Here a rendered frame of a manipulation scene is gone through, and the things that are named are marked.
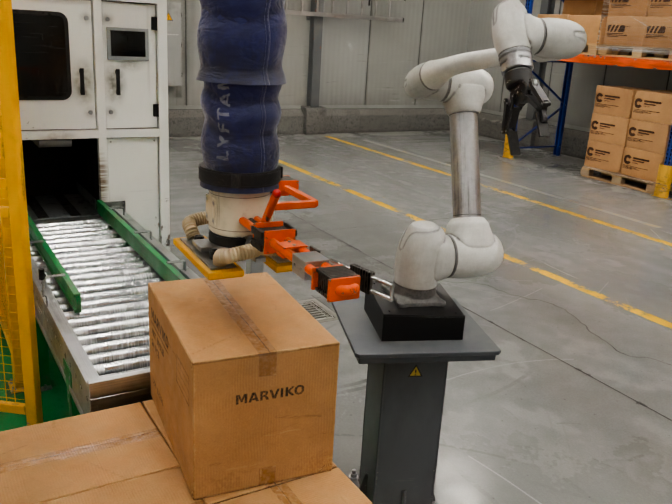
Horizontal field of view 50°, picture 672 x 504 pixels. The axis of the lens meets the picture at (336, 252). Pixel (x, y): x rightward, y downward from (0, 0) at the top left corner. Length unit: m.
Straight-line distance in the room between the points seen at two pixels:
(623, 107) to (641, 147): 0.59
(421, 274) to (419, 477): 0.79
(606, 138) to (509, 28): 8.16
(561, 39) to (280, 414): 1.29
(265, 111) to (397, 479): 1.49
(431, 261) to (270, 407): 0.82
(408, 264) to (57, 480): 1.26
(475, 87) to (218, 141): 1.07
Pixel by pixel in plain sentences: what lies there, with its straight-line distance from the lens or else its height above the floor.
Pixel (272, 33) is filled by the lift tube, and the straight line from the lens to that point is 1.89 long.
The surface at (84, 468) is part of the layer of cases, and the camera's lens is 2.19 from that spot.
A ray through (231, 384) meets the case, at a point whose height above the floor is 0.87.
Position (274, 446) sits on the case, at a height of 0.66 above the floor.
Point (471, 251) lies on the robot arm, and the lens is 2.52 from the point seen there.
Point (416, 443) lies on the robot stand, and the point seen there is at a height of 0.32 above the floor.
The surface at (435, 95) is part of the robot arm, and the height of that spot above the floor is 1.54.
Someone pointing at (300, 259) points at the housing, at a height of 1.25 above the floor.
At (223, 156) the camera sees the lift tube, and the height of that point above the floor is 1.41.
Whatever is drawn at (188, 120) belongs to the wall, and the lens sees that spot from 11.56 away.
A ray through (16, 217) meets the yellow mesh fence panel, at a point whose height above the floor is 0.98.
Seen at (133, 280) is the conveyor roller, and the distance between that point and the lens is 3.61.
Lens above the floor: 1.75
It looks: 17 degrees down
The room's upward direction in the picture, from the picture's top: 3 degrees clockwise
